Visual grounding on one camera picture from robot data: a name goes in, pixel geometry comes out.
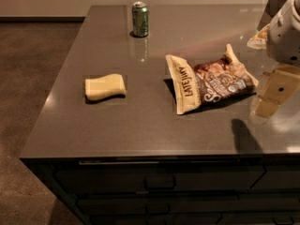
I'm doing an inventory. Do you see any white packet near box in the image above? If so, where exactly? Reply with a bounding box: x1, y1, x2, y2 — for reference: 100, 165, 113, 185
247, 24, 270, 50

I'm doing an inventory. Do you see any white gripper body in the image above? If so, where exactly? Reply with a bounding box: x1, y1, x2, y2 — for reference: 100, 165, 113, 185
266, 0, 300, 66

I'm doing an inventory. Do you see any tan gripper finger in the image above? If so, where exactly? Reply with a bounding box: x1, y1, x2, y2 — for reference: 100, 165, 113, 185
254, 65, 300, 117

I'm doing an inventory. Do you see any dark box in corner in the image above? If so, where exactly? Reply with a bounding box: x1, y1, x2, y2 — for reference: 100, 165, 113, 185
257, 0, 287, 31

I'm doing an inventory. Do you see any dark cabinet with drawers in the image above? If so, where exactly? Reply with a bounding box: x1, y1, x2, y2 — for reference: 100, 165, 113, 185
23, 157, 300, 225

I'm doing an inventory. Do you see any green soda can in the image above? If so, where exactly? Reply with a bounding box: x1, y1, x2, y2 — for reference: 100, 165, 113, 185
131, 1, 148, 38

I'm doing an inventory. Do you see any brown and cream chip bag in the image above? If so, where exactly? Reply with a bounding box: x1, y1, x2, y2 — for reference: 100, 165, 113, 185
166, 44, 259, 114

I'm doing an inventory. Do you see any yellow sponge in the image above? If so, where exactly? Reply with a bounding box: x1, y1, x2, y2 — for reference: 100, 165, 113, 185
84, 74, 126, 101

